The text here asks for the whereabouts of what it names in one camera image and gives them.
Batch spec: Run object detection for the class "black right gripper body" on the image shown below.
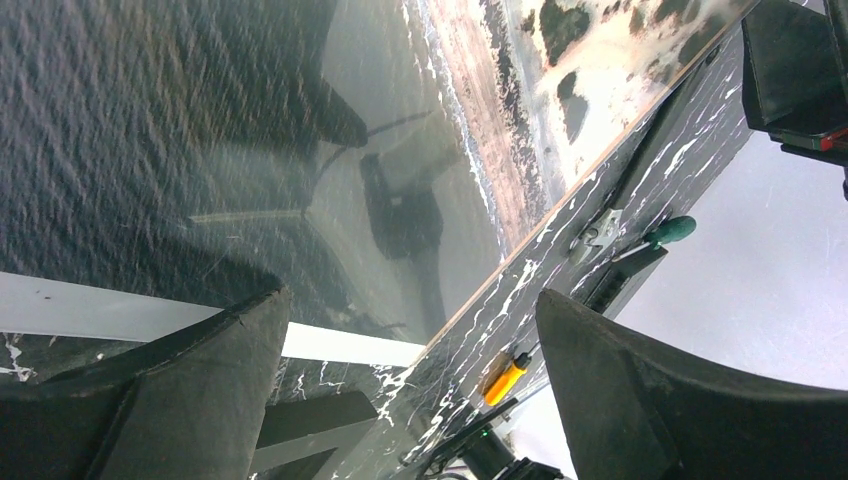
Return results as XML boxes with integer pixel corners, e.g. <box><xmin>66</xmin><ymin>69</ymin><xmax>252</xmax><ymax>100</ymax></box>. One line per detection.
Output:
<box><xmin>742</xmin><ymin>0</ymin><xmax>847</xmax><ymax>169</ymax></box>

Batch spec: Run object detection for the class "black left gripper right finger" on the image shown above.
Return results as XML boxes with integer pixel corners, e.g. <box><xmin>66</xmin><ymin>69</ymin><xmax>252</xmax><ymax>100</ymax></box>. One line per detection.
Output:
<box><xmin>535</xmin><ymin>289</ymin><xmax>847</xmax><ymax>479</ymax></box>

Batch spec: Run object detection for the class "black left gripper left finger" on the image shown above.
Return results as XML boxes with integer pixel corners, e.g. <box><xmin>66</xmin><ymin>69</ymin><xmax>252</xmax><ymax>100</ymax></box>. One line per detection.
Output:
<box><xmin>1</xmin><ymin>289</ymin><xmax>291</xmax><ymax>479</ymax></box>

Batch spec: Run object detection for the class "orange handled screwdriver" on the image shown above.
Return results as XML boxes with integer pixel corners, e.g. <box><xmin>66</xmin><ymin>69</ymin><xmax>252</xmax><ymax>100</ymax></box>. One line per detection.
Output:
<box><xmin>483</xmin><ymin>342</ymin><xmax>541</xmax><ymax>406</ymax></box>

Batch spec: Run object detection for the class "photo with backing board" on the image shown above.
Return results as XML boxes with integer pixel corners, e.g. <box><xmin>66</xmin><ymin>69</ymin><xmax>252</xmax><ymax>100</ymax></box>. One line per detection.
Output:
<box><xmin>1</xmin><ymin>1</ymin><xmax>753</xmax><ymax>346</ymax></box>

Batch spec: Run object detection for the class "black picture frame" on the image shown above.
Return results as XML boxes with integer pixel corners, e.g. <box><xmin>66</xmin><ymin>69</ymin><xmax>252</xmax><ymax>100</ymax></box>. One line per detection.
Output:
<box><xmin>249</xmin><ymin>391</ymin><xmax>378</xmax><ymax>479</ymax></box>

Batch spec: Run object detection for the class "adjustable wrench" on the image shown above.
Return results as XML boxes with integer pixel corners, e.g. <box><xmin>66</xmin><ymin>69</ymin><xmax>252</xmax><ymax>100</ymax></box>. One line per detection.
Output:
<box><xmin>567</xmin><ymin>98</ymin><xmax>689</xmax><ymax>266</ymax></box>

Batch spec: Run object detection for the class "black rectangular pad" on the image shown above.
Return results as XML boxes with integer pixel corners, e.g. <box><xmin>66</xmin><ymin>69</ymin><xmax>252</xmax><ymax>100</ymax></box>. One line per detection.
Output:
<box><xmin>584</xmin><ymin>247</ymin><xmax>668</xmax><ymax>320</ymax></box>

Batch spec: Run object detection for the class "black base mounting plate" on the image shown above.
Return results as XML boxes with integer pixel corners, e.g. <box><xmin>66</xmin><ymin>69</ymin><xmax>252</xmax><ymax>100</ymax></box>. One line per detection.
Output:
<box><xmin>415</xmin><ymin>398</ymin><xmax>566</xmax><ymax>480</ymax></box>

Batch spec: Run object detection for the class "green handled screwdriver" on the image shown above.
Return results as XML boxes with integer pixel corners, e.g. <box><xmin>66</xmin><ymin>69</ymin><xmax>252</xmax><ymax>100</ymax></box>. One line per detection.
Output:
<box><xmin>612</xmin><ymin>215</ymin><xmax>697</xmax><ymax>262</ymax></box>

